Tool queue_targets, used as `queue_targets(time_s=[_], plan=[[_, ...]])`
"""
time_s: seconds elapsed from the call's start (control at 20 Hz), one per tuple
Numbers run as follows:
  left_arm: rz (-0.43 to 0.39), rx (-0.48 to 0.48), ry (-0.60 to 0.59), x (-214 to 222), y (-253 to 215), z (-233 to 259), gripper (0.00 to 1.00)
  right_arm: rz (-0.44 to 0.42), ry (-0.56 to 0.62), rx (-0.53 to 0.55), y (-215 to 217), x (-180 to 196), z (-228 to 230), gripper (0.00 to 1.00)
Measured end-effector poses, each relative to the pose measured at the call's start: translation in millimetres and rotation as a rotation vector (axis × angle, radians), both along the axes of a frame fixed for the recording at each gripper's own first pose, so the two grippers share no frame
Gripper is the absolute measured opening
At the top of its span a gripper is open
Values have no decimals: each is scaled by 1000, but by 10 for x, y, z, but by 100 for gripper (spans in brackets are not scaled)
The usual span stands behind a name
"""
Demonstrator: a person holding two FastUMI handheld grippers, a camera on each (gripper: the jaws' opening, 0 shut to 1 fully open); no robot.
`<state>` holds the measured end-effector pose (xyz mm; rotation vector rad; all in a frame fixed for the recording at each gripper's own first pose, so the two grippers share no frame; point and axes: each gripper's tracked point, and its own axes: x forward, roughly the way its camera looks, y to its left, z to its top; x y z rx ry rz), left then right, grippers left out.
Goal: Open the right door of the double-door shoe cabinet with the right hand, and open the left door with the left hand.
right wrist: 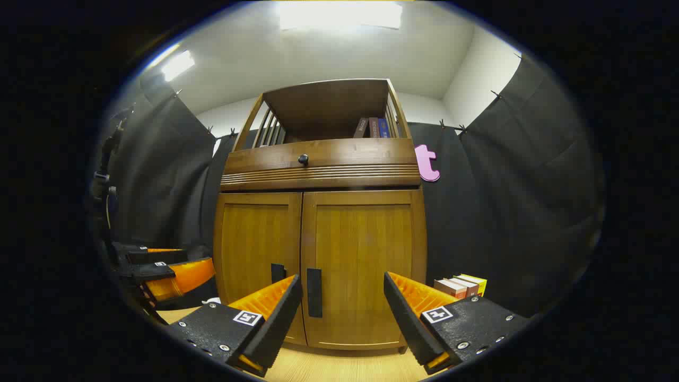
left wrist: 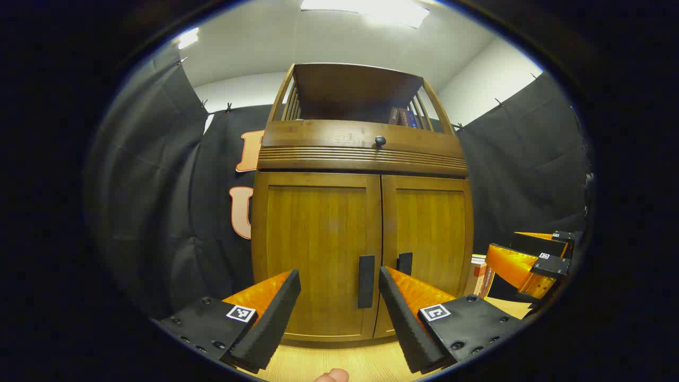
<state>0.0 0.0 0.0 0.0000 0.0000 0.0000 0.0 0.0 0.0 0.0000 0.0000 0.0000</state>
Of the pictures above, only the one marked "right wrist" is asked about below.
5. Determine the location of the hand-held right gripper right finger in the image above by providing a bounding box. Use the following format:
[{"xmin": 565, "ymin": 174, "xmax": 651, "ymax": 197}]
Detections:
[{"xmin": 384, "ymin": 272, "xmax": 531, "ymax": 375}]

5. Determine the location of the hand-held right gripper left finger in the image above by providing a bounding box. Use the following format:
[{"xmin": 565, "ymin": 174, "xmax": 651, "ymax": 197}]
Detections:
[{"xmin": 163, "ymin": 274, "xmax": 303, "ymax": 378}]

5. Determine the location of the wooden shoe cabinet door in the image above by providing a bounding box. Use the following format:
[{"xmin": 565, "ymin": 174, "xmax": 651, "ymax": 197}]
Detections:
[
  {"xmin": 300, "ymin": 190, "xmax": 428, "ymax": 351},
  {"xmin": 213, "ymin": 192, "xmax": 307, "ymax": 346}
]

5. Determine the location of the wooden double-door shoe cabinet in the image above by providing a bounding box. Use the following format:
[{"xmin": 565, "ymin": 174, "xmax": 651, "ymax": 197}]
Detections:
[{"xmin": 213, "ymin": 79, "xmax": 428, "ymax": 355}]

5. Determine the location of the wooden cabinet drawer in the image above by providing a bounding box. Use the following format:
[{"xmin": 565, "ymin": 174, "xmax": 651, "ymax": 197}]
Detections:
[{"xmin": 220, "ymin": 139, "xmax": 422, "ymax": 192}]

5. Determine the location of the orange-brown book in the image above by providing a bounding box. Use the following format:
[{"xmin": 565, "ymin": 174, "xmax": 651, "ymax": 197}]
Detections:
[{"xmin": 434, "ymin": 279, "xmax": 467, "ymax": 299}]

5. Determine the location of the reddish-brown book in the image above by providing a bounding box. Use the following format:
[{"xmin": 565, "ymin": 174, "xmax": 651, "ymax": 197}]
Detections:
[{"xmin": 448, "ymin": 277, "xmax": 480, "ymax": 298}]

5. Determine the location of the small ceiling light panel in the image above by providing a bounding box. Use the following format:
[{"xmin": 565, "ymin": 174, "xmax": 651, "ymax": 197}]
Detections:
[{"xmin": 161, "ymin": 50, "xmax": 195, "ymax": 82}]

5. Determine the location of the black backdrop cloth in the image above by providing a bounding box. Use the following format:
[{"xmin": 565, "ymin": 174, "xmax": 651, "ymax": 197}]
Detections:
[{"xmin": 93, "ymin": 53, "xmax": 605, "ymax": 319}]

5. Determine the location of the large ceiling light panel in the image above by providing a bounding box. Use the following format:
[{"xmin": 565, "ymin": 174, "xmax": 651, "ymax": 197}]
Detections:
[{"xmin": 278, "ymin": 1, "xmax": 404, "ymax": 31}]

